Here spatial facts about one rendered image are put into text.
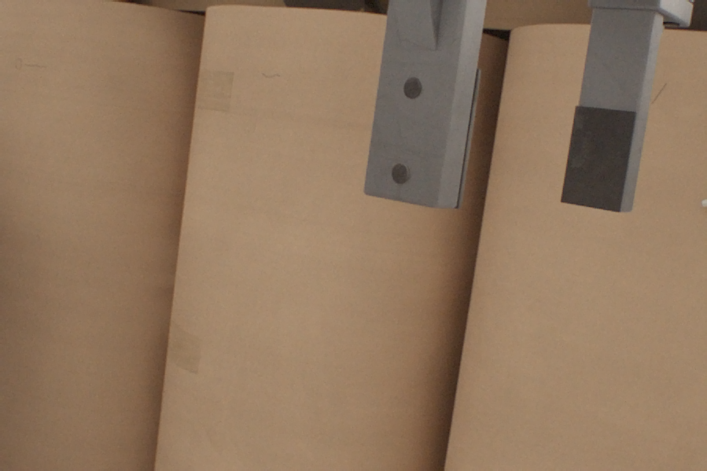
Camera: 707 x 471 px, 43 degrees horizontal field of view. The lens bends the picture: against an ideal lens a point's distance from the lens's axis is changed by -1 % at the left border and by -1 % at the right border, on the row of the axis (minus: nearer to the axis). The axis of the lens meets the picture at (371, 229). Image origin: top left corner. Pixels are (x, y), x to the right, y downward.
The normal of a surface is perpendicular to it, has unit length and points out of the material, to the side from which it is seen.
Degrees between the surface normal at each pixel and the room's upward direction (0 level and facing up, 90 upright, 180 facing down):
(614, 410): 90
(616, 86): 90
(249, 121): 90
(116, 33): 90
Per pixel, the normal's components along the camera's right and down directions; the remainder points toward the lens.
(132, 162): 0.26, 0.15
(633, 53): -0.60, 0.00
